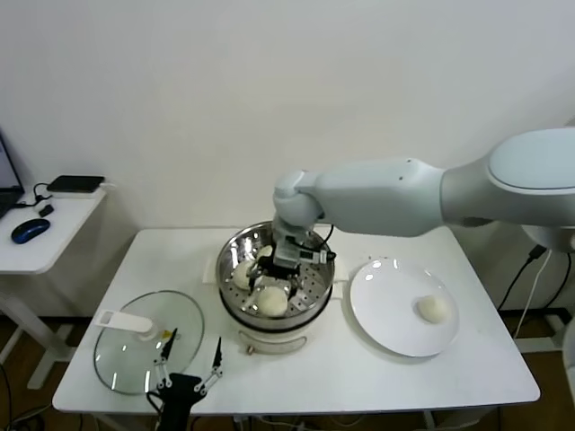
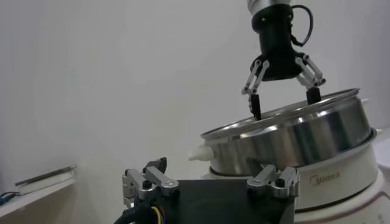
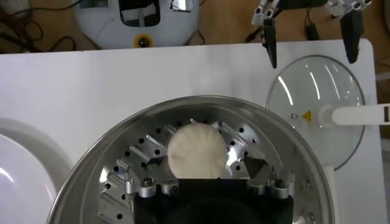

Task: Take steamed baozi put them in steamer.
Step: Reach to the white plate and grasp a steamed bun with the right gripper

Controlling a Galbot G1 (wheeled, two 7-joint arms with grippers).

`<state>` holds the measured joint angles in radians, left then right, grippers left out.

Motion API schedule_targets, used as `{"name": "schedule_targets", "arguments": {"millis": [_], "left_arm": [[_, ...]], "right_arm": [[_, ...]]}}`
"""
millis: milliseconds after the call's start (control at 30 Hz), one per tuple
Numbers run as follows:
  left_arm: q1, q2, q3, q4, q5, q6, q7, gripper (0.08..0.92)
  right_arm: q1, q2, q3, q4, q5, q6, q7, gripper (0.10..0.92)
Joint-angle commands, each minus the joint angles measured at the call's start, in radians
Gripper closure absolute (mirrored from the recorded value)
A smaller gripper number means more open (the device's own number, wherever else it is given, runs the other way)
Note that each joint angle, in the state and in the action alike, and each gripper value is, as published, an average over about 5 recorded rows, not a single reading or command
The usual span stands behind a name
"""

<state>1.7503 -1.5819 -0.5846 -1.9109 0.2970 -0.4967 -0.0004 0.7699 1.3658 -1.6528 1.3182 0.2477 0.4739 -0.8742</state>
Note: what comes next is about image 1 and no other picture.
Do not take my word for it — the black laptop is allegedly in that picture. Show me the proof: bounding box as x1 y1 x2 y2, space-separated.
0 129 26 221

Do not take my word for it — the blue black computer mouse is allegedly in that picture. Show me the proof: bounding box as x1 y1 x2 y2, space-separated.
11 218 50 246

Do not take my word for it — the black flat box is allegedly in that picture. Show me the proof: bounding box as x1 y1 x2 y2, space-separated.
47 175 106 194

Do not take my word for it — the black desk cable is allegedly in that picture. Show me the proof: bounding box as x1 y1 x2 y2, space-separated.
13 181 58 212

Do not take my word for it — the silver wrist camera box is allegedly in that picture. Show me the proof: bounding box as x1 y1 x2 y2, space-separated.
296 248 328 265

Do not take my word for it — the black power adapter cable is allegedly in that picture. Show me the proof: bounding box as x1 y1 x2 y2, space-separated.
497 244 571 336

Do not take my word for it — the stainless steel steamer basket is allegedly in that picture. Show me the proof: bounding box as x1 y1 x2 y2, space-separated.
215 220 336 331

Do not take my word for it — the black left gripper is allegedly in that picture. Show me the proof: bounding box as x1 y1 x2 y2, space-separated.
154 328 226 431

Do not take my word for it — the glass lid with white handle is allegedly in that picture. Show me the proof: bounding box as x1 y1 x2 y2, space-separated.
93 290 207 398

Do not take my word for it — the white desk with bag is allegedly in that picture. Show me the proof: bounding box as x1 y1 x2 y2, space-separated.
514 313 575 356

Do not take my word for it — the white round plate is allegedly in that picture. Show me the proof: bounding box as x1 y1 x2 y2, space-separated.
349 259 461 358

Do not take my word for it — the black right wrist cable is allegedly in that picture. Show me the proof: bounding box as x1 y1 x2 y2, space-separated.
314 222 337 261

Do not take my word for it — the white electric cooking pot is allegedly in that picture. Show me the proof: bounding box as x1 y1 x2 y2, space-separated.
201 255 350 358

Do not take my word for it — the white hanging cable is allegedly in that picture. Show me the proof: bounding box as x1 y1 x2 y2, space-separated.
513 249 554 341

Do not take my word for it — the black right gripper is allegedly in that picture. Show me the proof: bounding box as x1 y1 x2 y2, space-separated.
245 255 309 313

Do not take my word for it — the white flat box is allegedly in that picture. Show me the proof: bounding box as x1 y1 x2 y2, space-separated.
47 188 109 202

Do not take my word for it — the white side desk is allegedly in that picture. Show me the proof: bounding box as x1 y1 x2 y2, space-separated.
0 181 111 391

